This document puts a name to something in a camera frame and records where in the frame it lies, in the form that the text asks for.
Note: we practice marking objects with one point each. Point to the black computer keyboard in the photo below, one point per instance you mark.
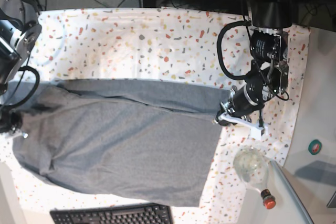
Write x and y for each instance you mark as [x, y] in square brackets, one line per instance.
[140, 213]

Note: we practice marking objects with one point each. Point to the grey t-shirt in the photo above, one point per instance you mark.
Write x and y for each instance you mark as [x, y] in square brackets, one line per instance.
[137, 139]

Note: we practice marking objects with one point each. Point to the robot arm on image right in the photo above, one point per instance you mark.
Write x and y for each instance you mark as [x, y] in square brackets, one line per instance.
[268, 46]

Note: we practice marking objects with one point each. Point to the green tape roll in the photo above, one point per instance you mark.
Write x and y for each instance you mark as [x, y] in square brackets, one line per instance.
[315, 147]

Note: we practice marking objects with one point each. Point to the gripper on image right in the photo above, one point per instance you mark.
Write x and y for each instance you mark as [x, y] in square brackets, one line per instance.
[240, 105]

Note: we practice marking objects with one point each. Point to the clear glass bottle red cap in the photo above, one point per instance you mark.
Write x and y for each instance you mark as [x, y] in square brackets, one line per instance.
[252, 168]

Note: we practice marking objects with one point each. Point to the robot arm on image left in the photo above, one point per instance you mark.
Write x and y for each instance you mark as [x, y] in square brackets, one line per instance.
[20, 30]

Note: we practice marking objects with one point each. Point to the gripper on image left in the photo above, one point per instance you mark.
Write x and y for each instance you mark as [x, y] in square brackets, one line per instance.
[11, 124]

